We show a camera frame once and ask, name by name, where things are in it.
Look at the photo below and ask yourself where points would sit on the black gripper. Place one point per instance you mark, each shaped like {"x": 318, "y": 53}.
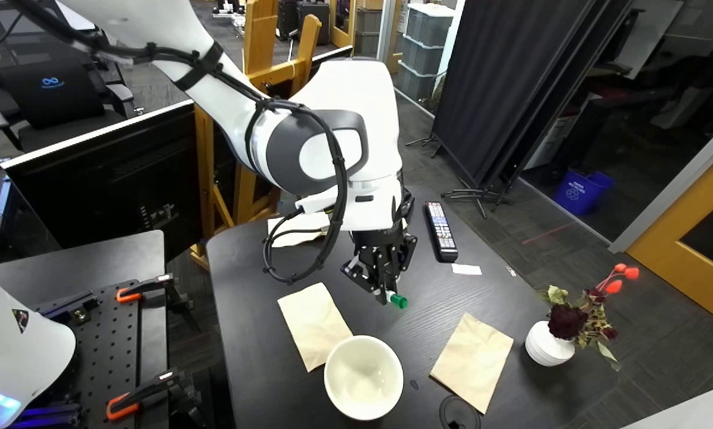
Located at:
{"x": 380, "y": 252}

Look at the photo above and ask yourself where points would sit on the green capped marker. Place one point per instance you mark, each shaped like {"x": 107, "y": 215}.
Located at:
{"x": 399, "y": 301}

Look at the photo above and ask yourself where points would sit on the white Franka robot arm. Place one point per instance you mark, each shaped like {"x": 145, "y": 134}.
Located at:
{"x": 347, "y": 97}

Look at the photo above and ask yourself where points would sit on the white ceramic bowl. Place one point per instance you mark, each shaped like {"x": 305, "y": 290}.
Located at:
{"x": 362, "y": 378}

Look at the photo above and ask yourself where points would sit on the long black remote control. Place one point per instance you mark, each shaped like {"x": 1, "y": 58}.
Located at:
{"x": 442, "y": 229}

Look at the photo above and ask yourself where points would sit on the small white card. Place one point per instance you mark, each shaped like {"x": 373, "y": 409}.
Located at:
{"x": 465, "y": 270}

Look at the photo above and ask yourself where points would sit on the black floor stand feet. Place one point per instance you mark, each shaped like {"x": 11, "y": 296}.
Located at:
{"x": 470, "y": 200}

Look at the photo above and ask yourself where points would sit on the small white round vase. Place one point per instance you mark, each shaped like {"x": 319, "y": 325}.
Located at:
{"x": 547, "y": 346}

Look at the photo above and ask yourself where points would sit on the dark red flower bouquet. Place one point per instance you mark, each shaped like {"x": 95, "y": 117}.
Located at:
{"x": 582, "y": 313}

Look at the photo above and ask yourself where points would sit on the blue plastic bin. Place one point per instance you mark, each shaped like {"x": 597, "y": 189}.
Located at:
{"x": 582, "y": 191}

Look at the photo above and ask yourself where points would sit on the stack of grey storage bins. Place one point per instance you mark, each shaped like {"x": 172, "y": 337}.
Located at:
{"x": 424, "y": 49}

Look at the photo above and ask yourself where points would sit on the black fabric screen panel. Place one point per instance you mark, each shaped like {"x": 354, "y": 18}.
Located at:
{"x": 513, "y": 80}

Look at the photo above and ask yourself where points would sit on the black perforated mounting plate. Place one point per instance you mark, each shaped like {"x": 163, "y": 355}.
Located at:
{"x": 125, "y": 350}

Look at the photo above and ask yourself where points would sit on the yellow wooden door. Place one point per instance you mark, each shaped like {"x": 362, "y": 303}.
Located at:
{"x": 689, "y": 240}

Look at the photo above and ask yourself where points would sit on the black desk partition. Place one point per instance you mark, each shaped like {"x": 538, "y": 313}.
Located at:
{"x": 100, "y": 191}

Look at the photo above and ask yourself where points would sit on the black office chair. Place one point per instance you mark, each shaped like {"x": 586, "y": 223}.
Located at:
{"x": 49, "y": 88}

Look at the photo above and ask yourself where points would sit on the yellow wooden chair frame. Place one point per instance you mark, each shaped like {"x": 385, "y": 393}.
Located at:
{"x": 268, "y": 49}

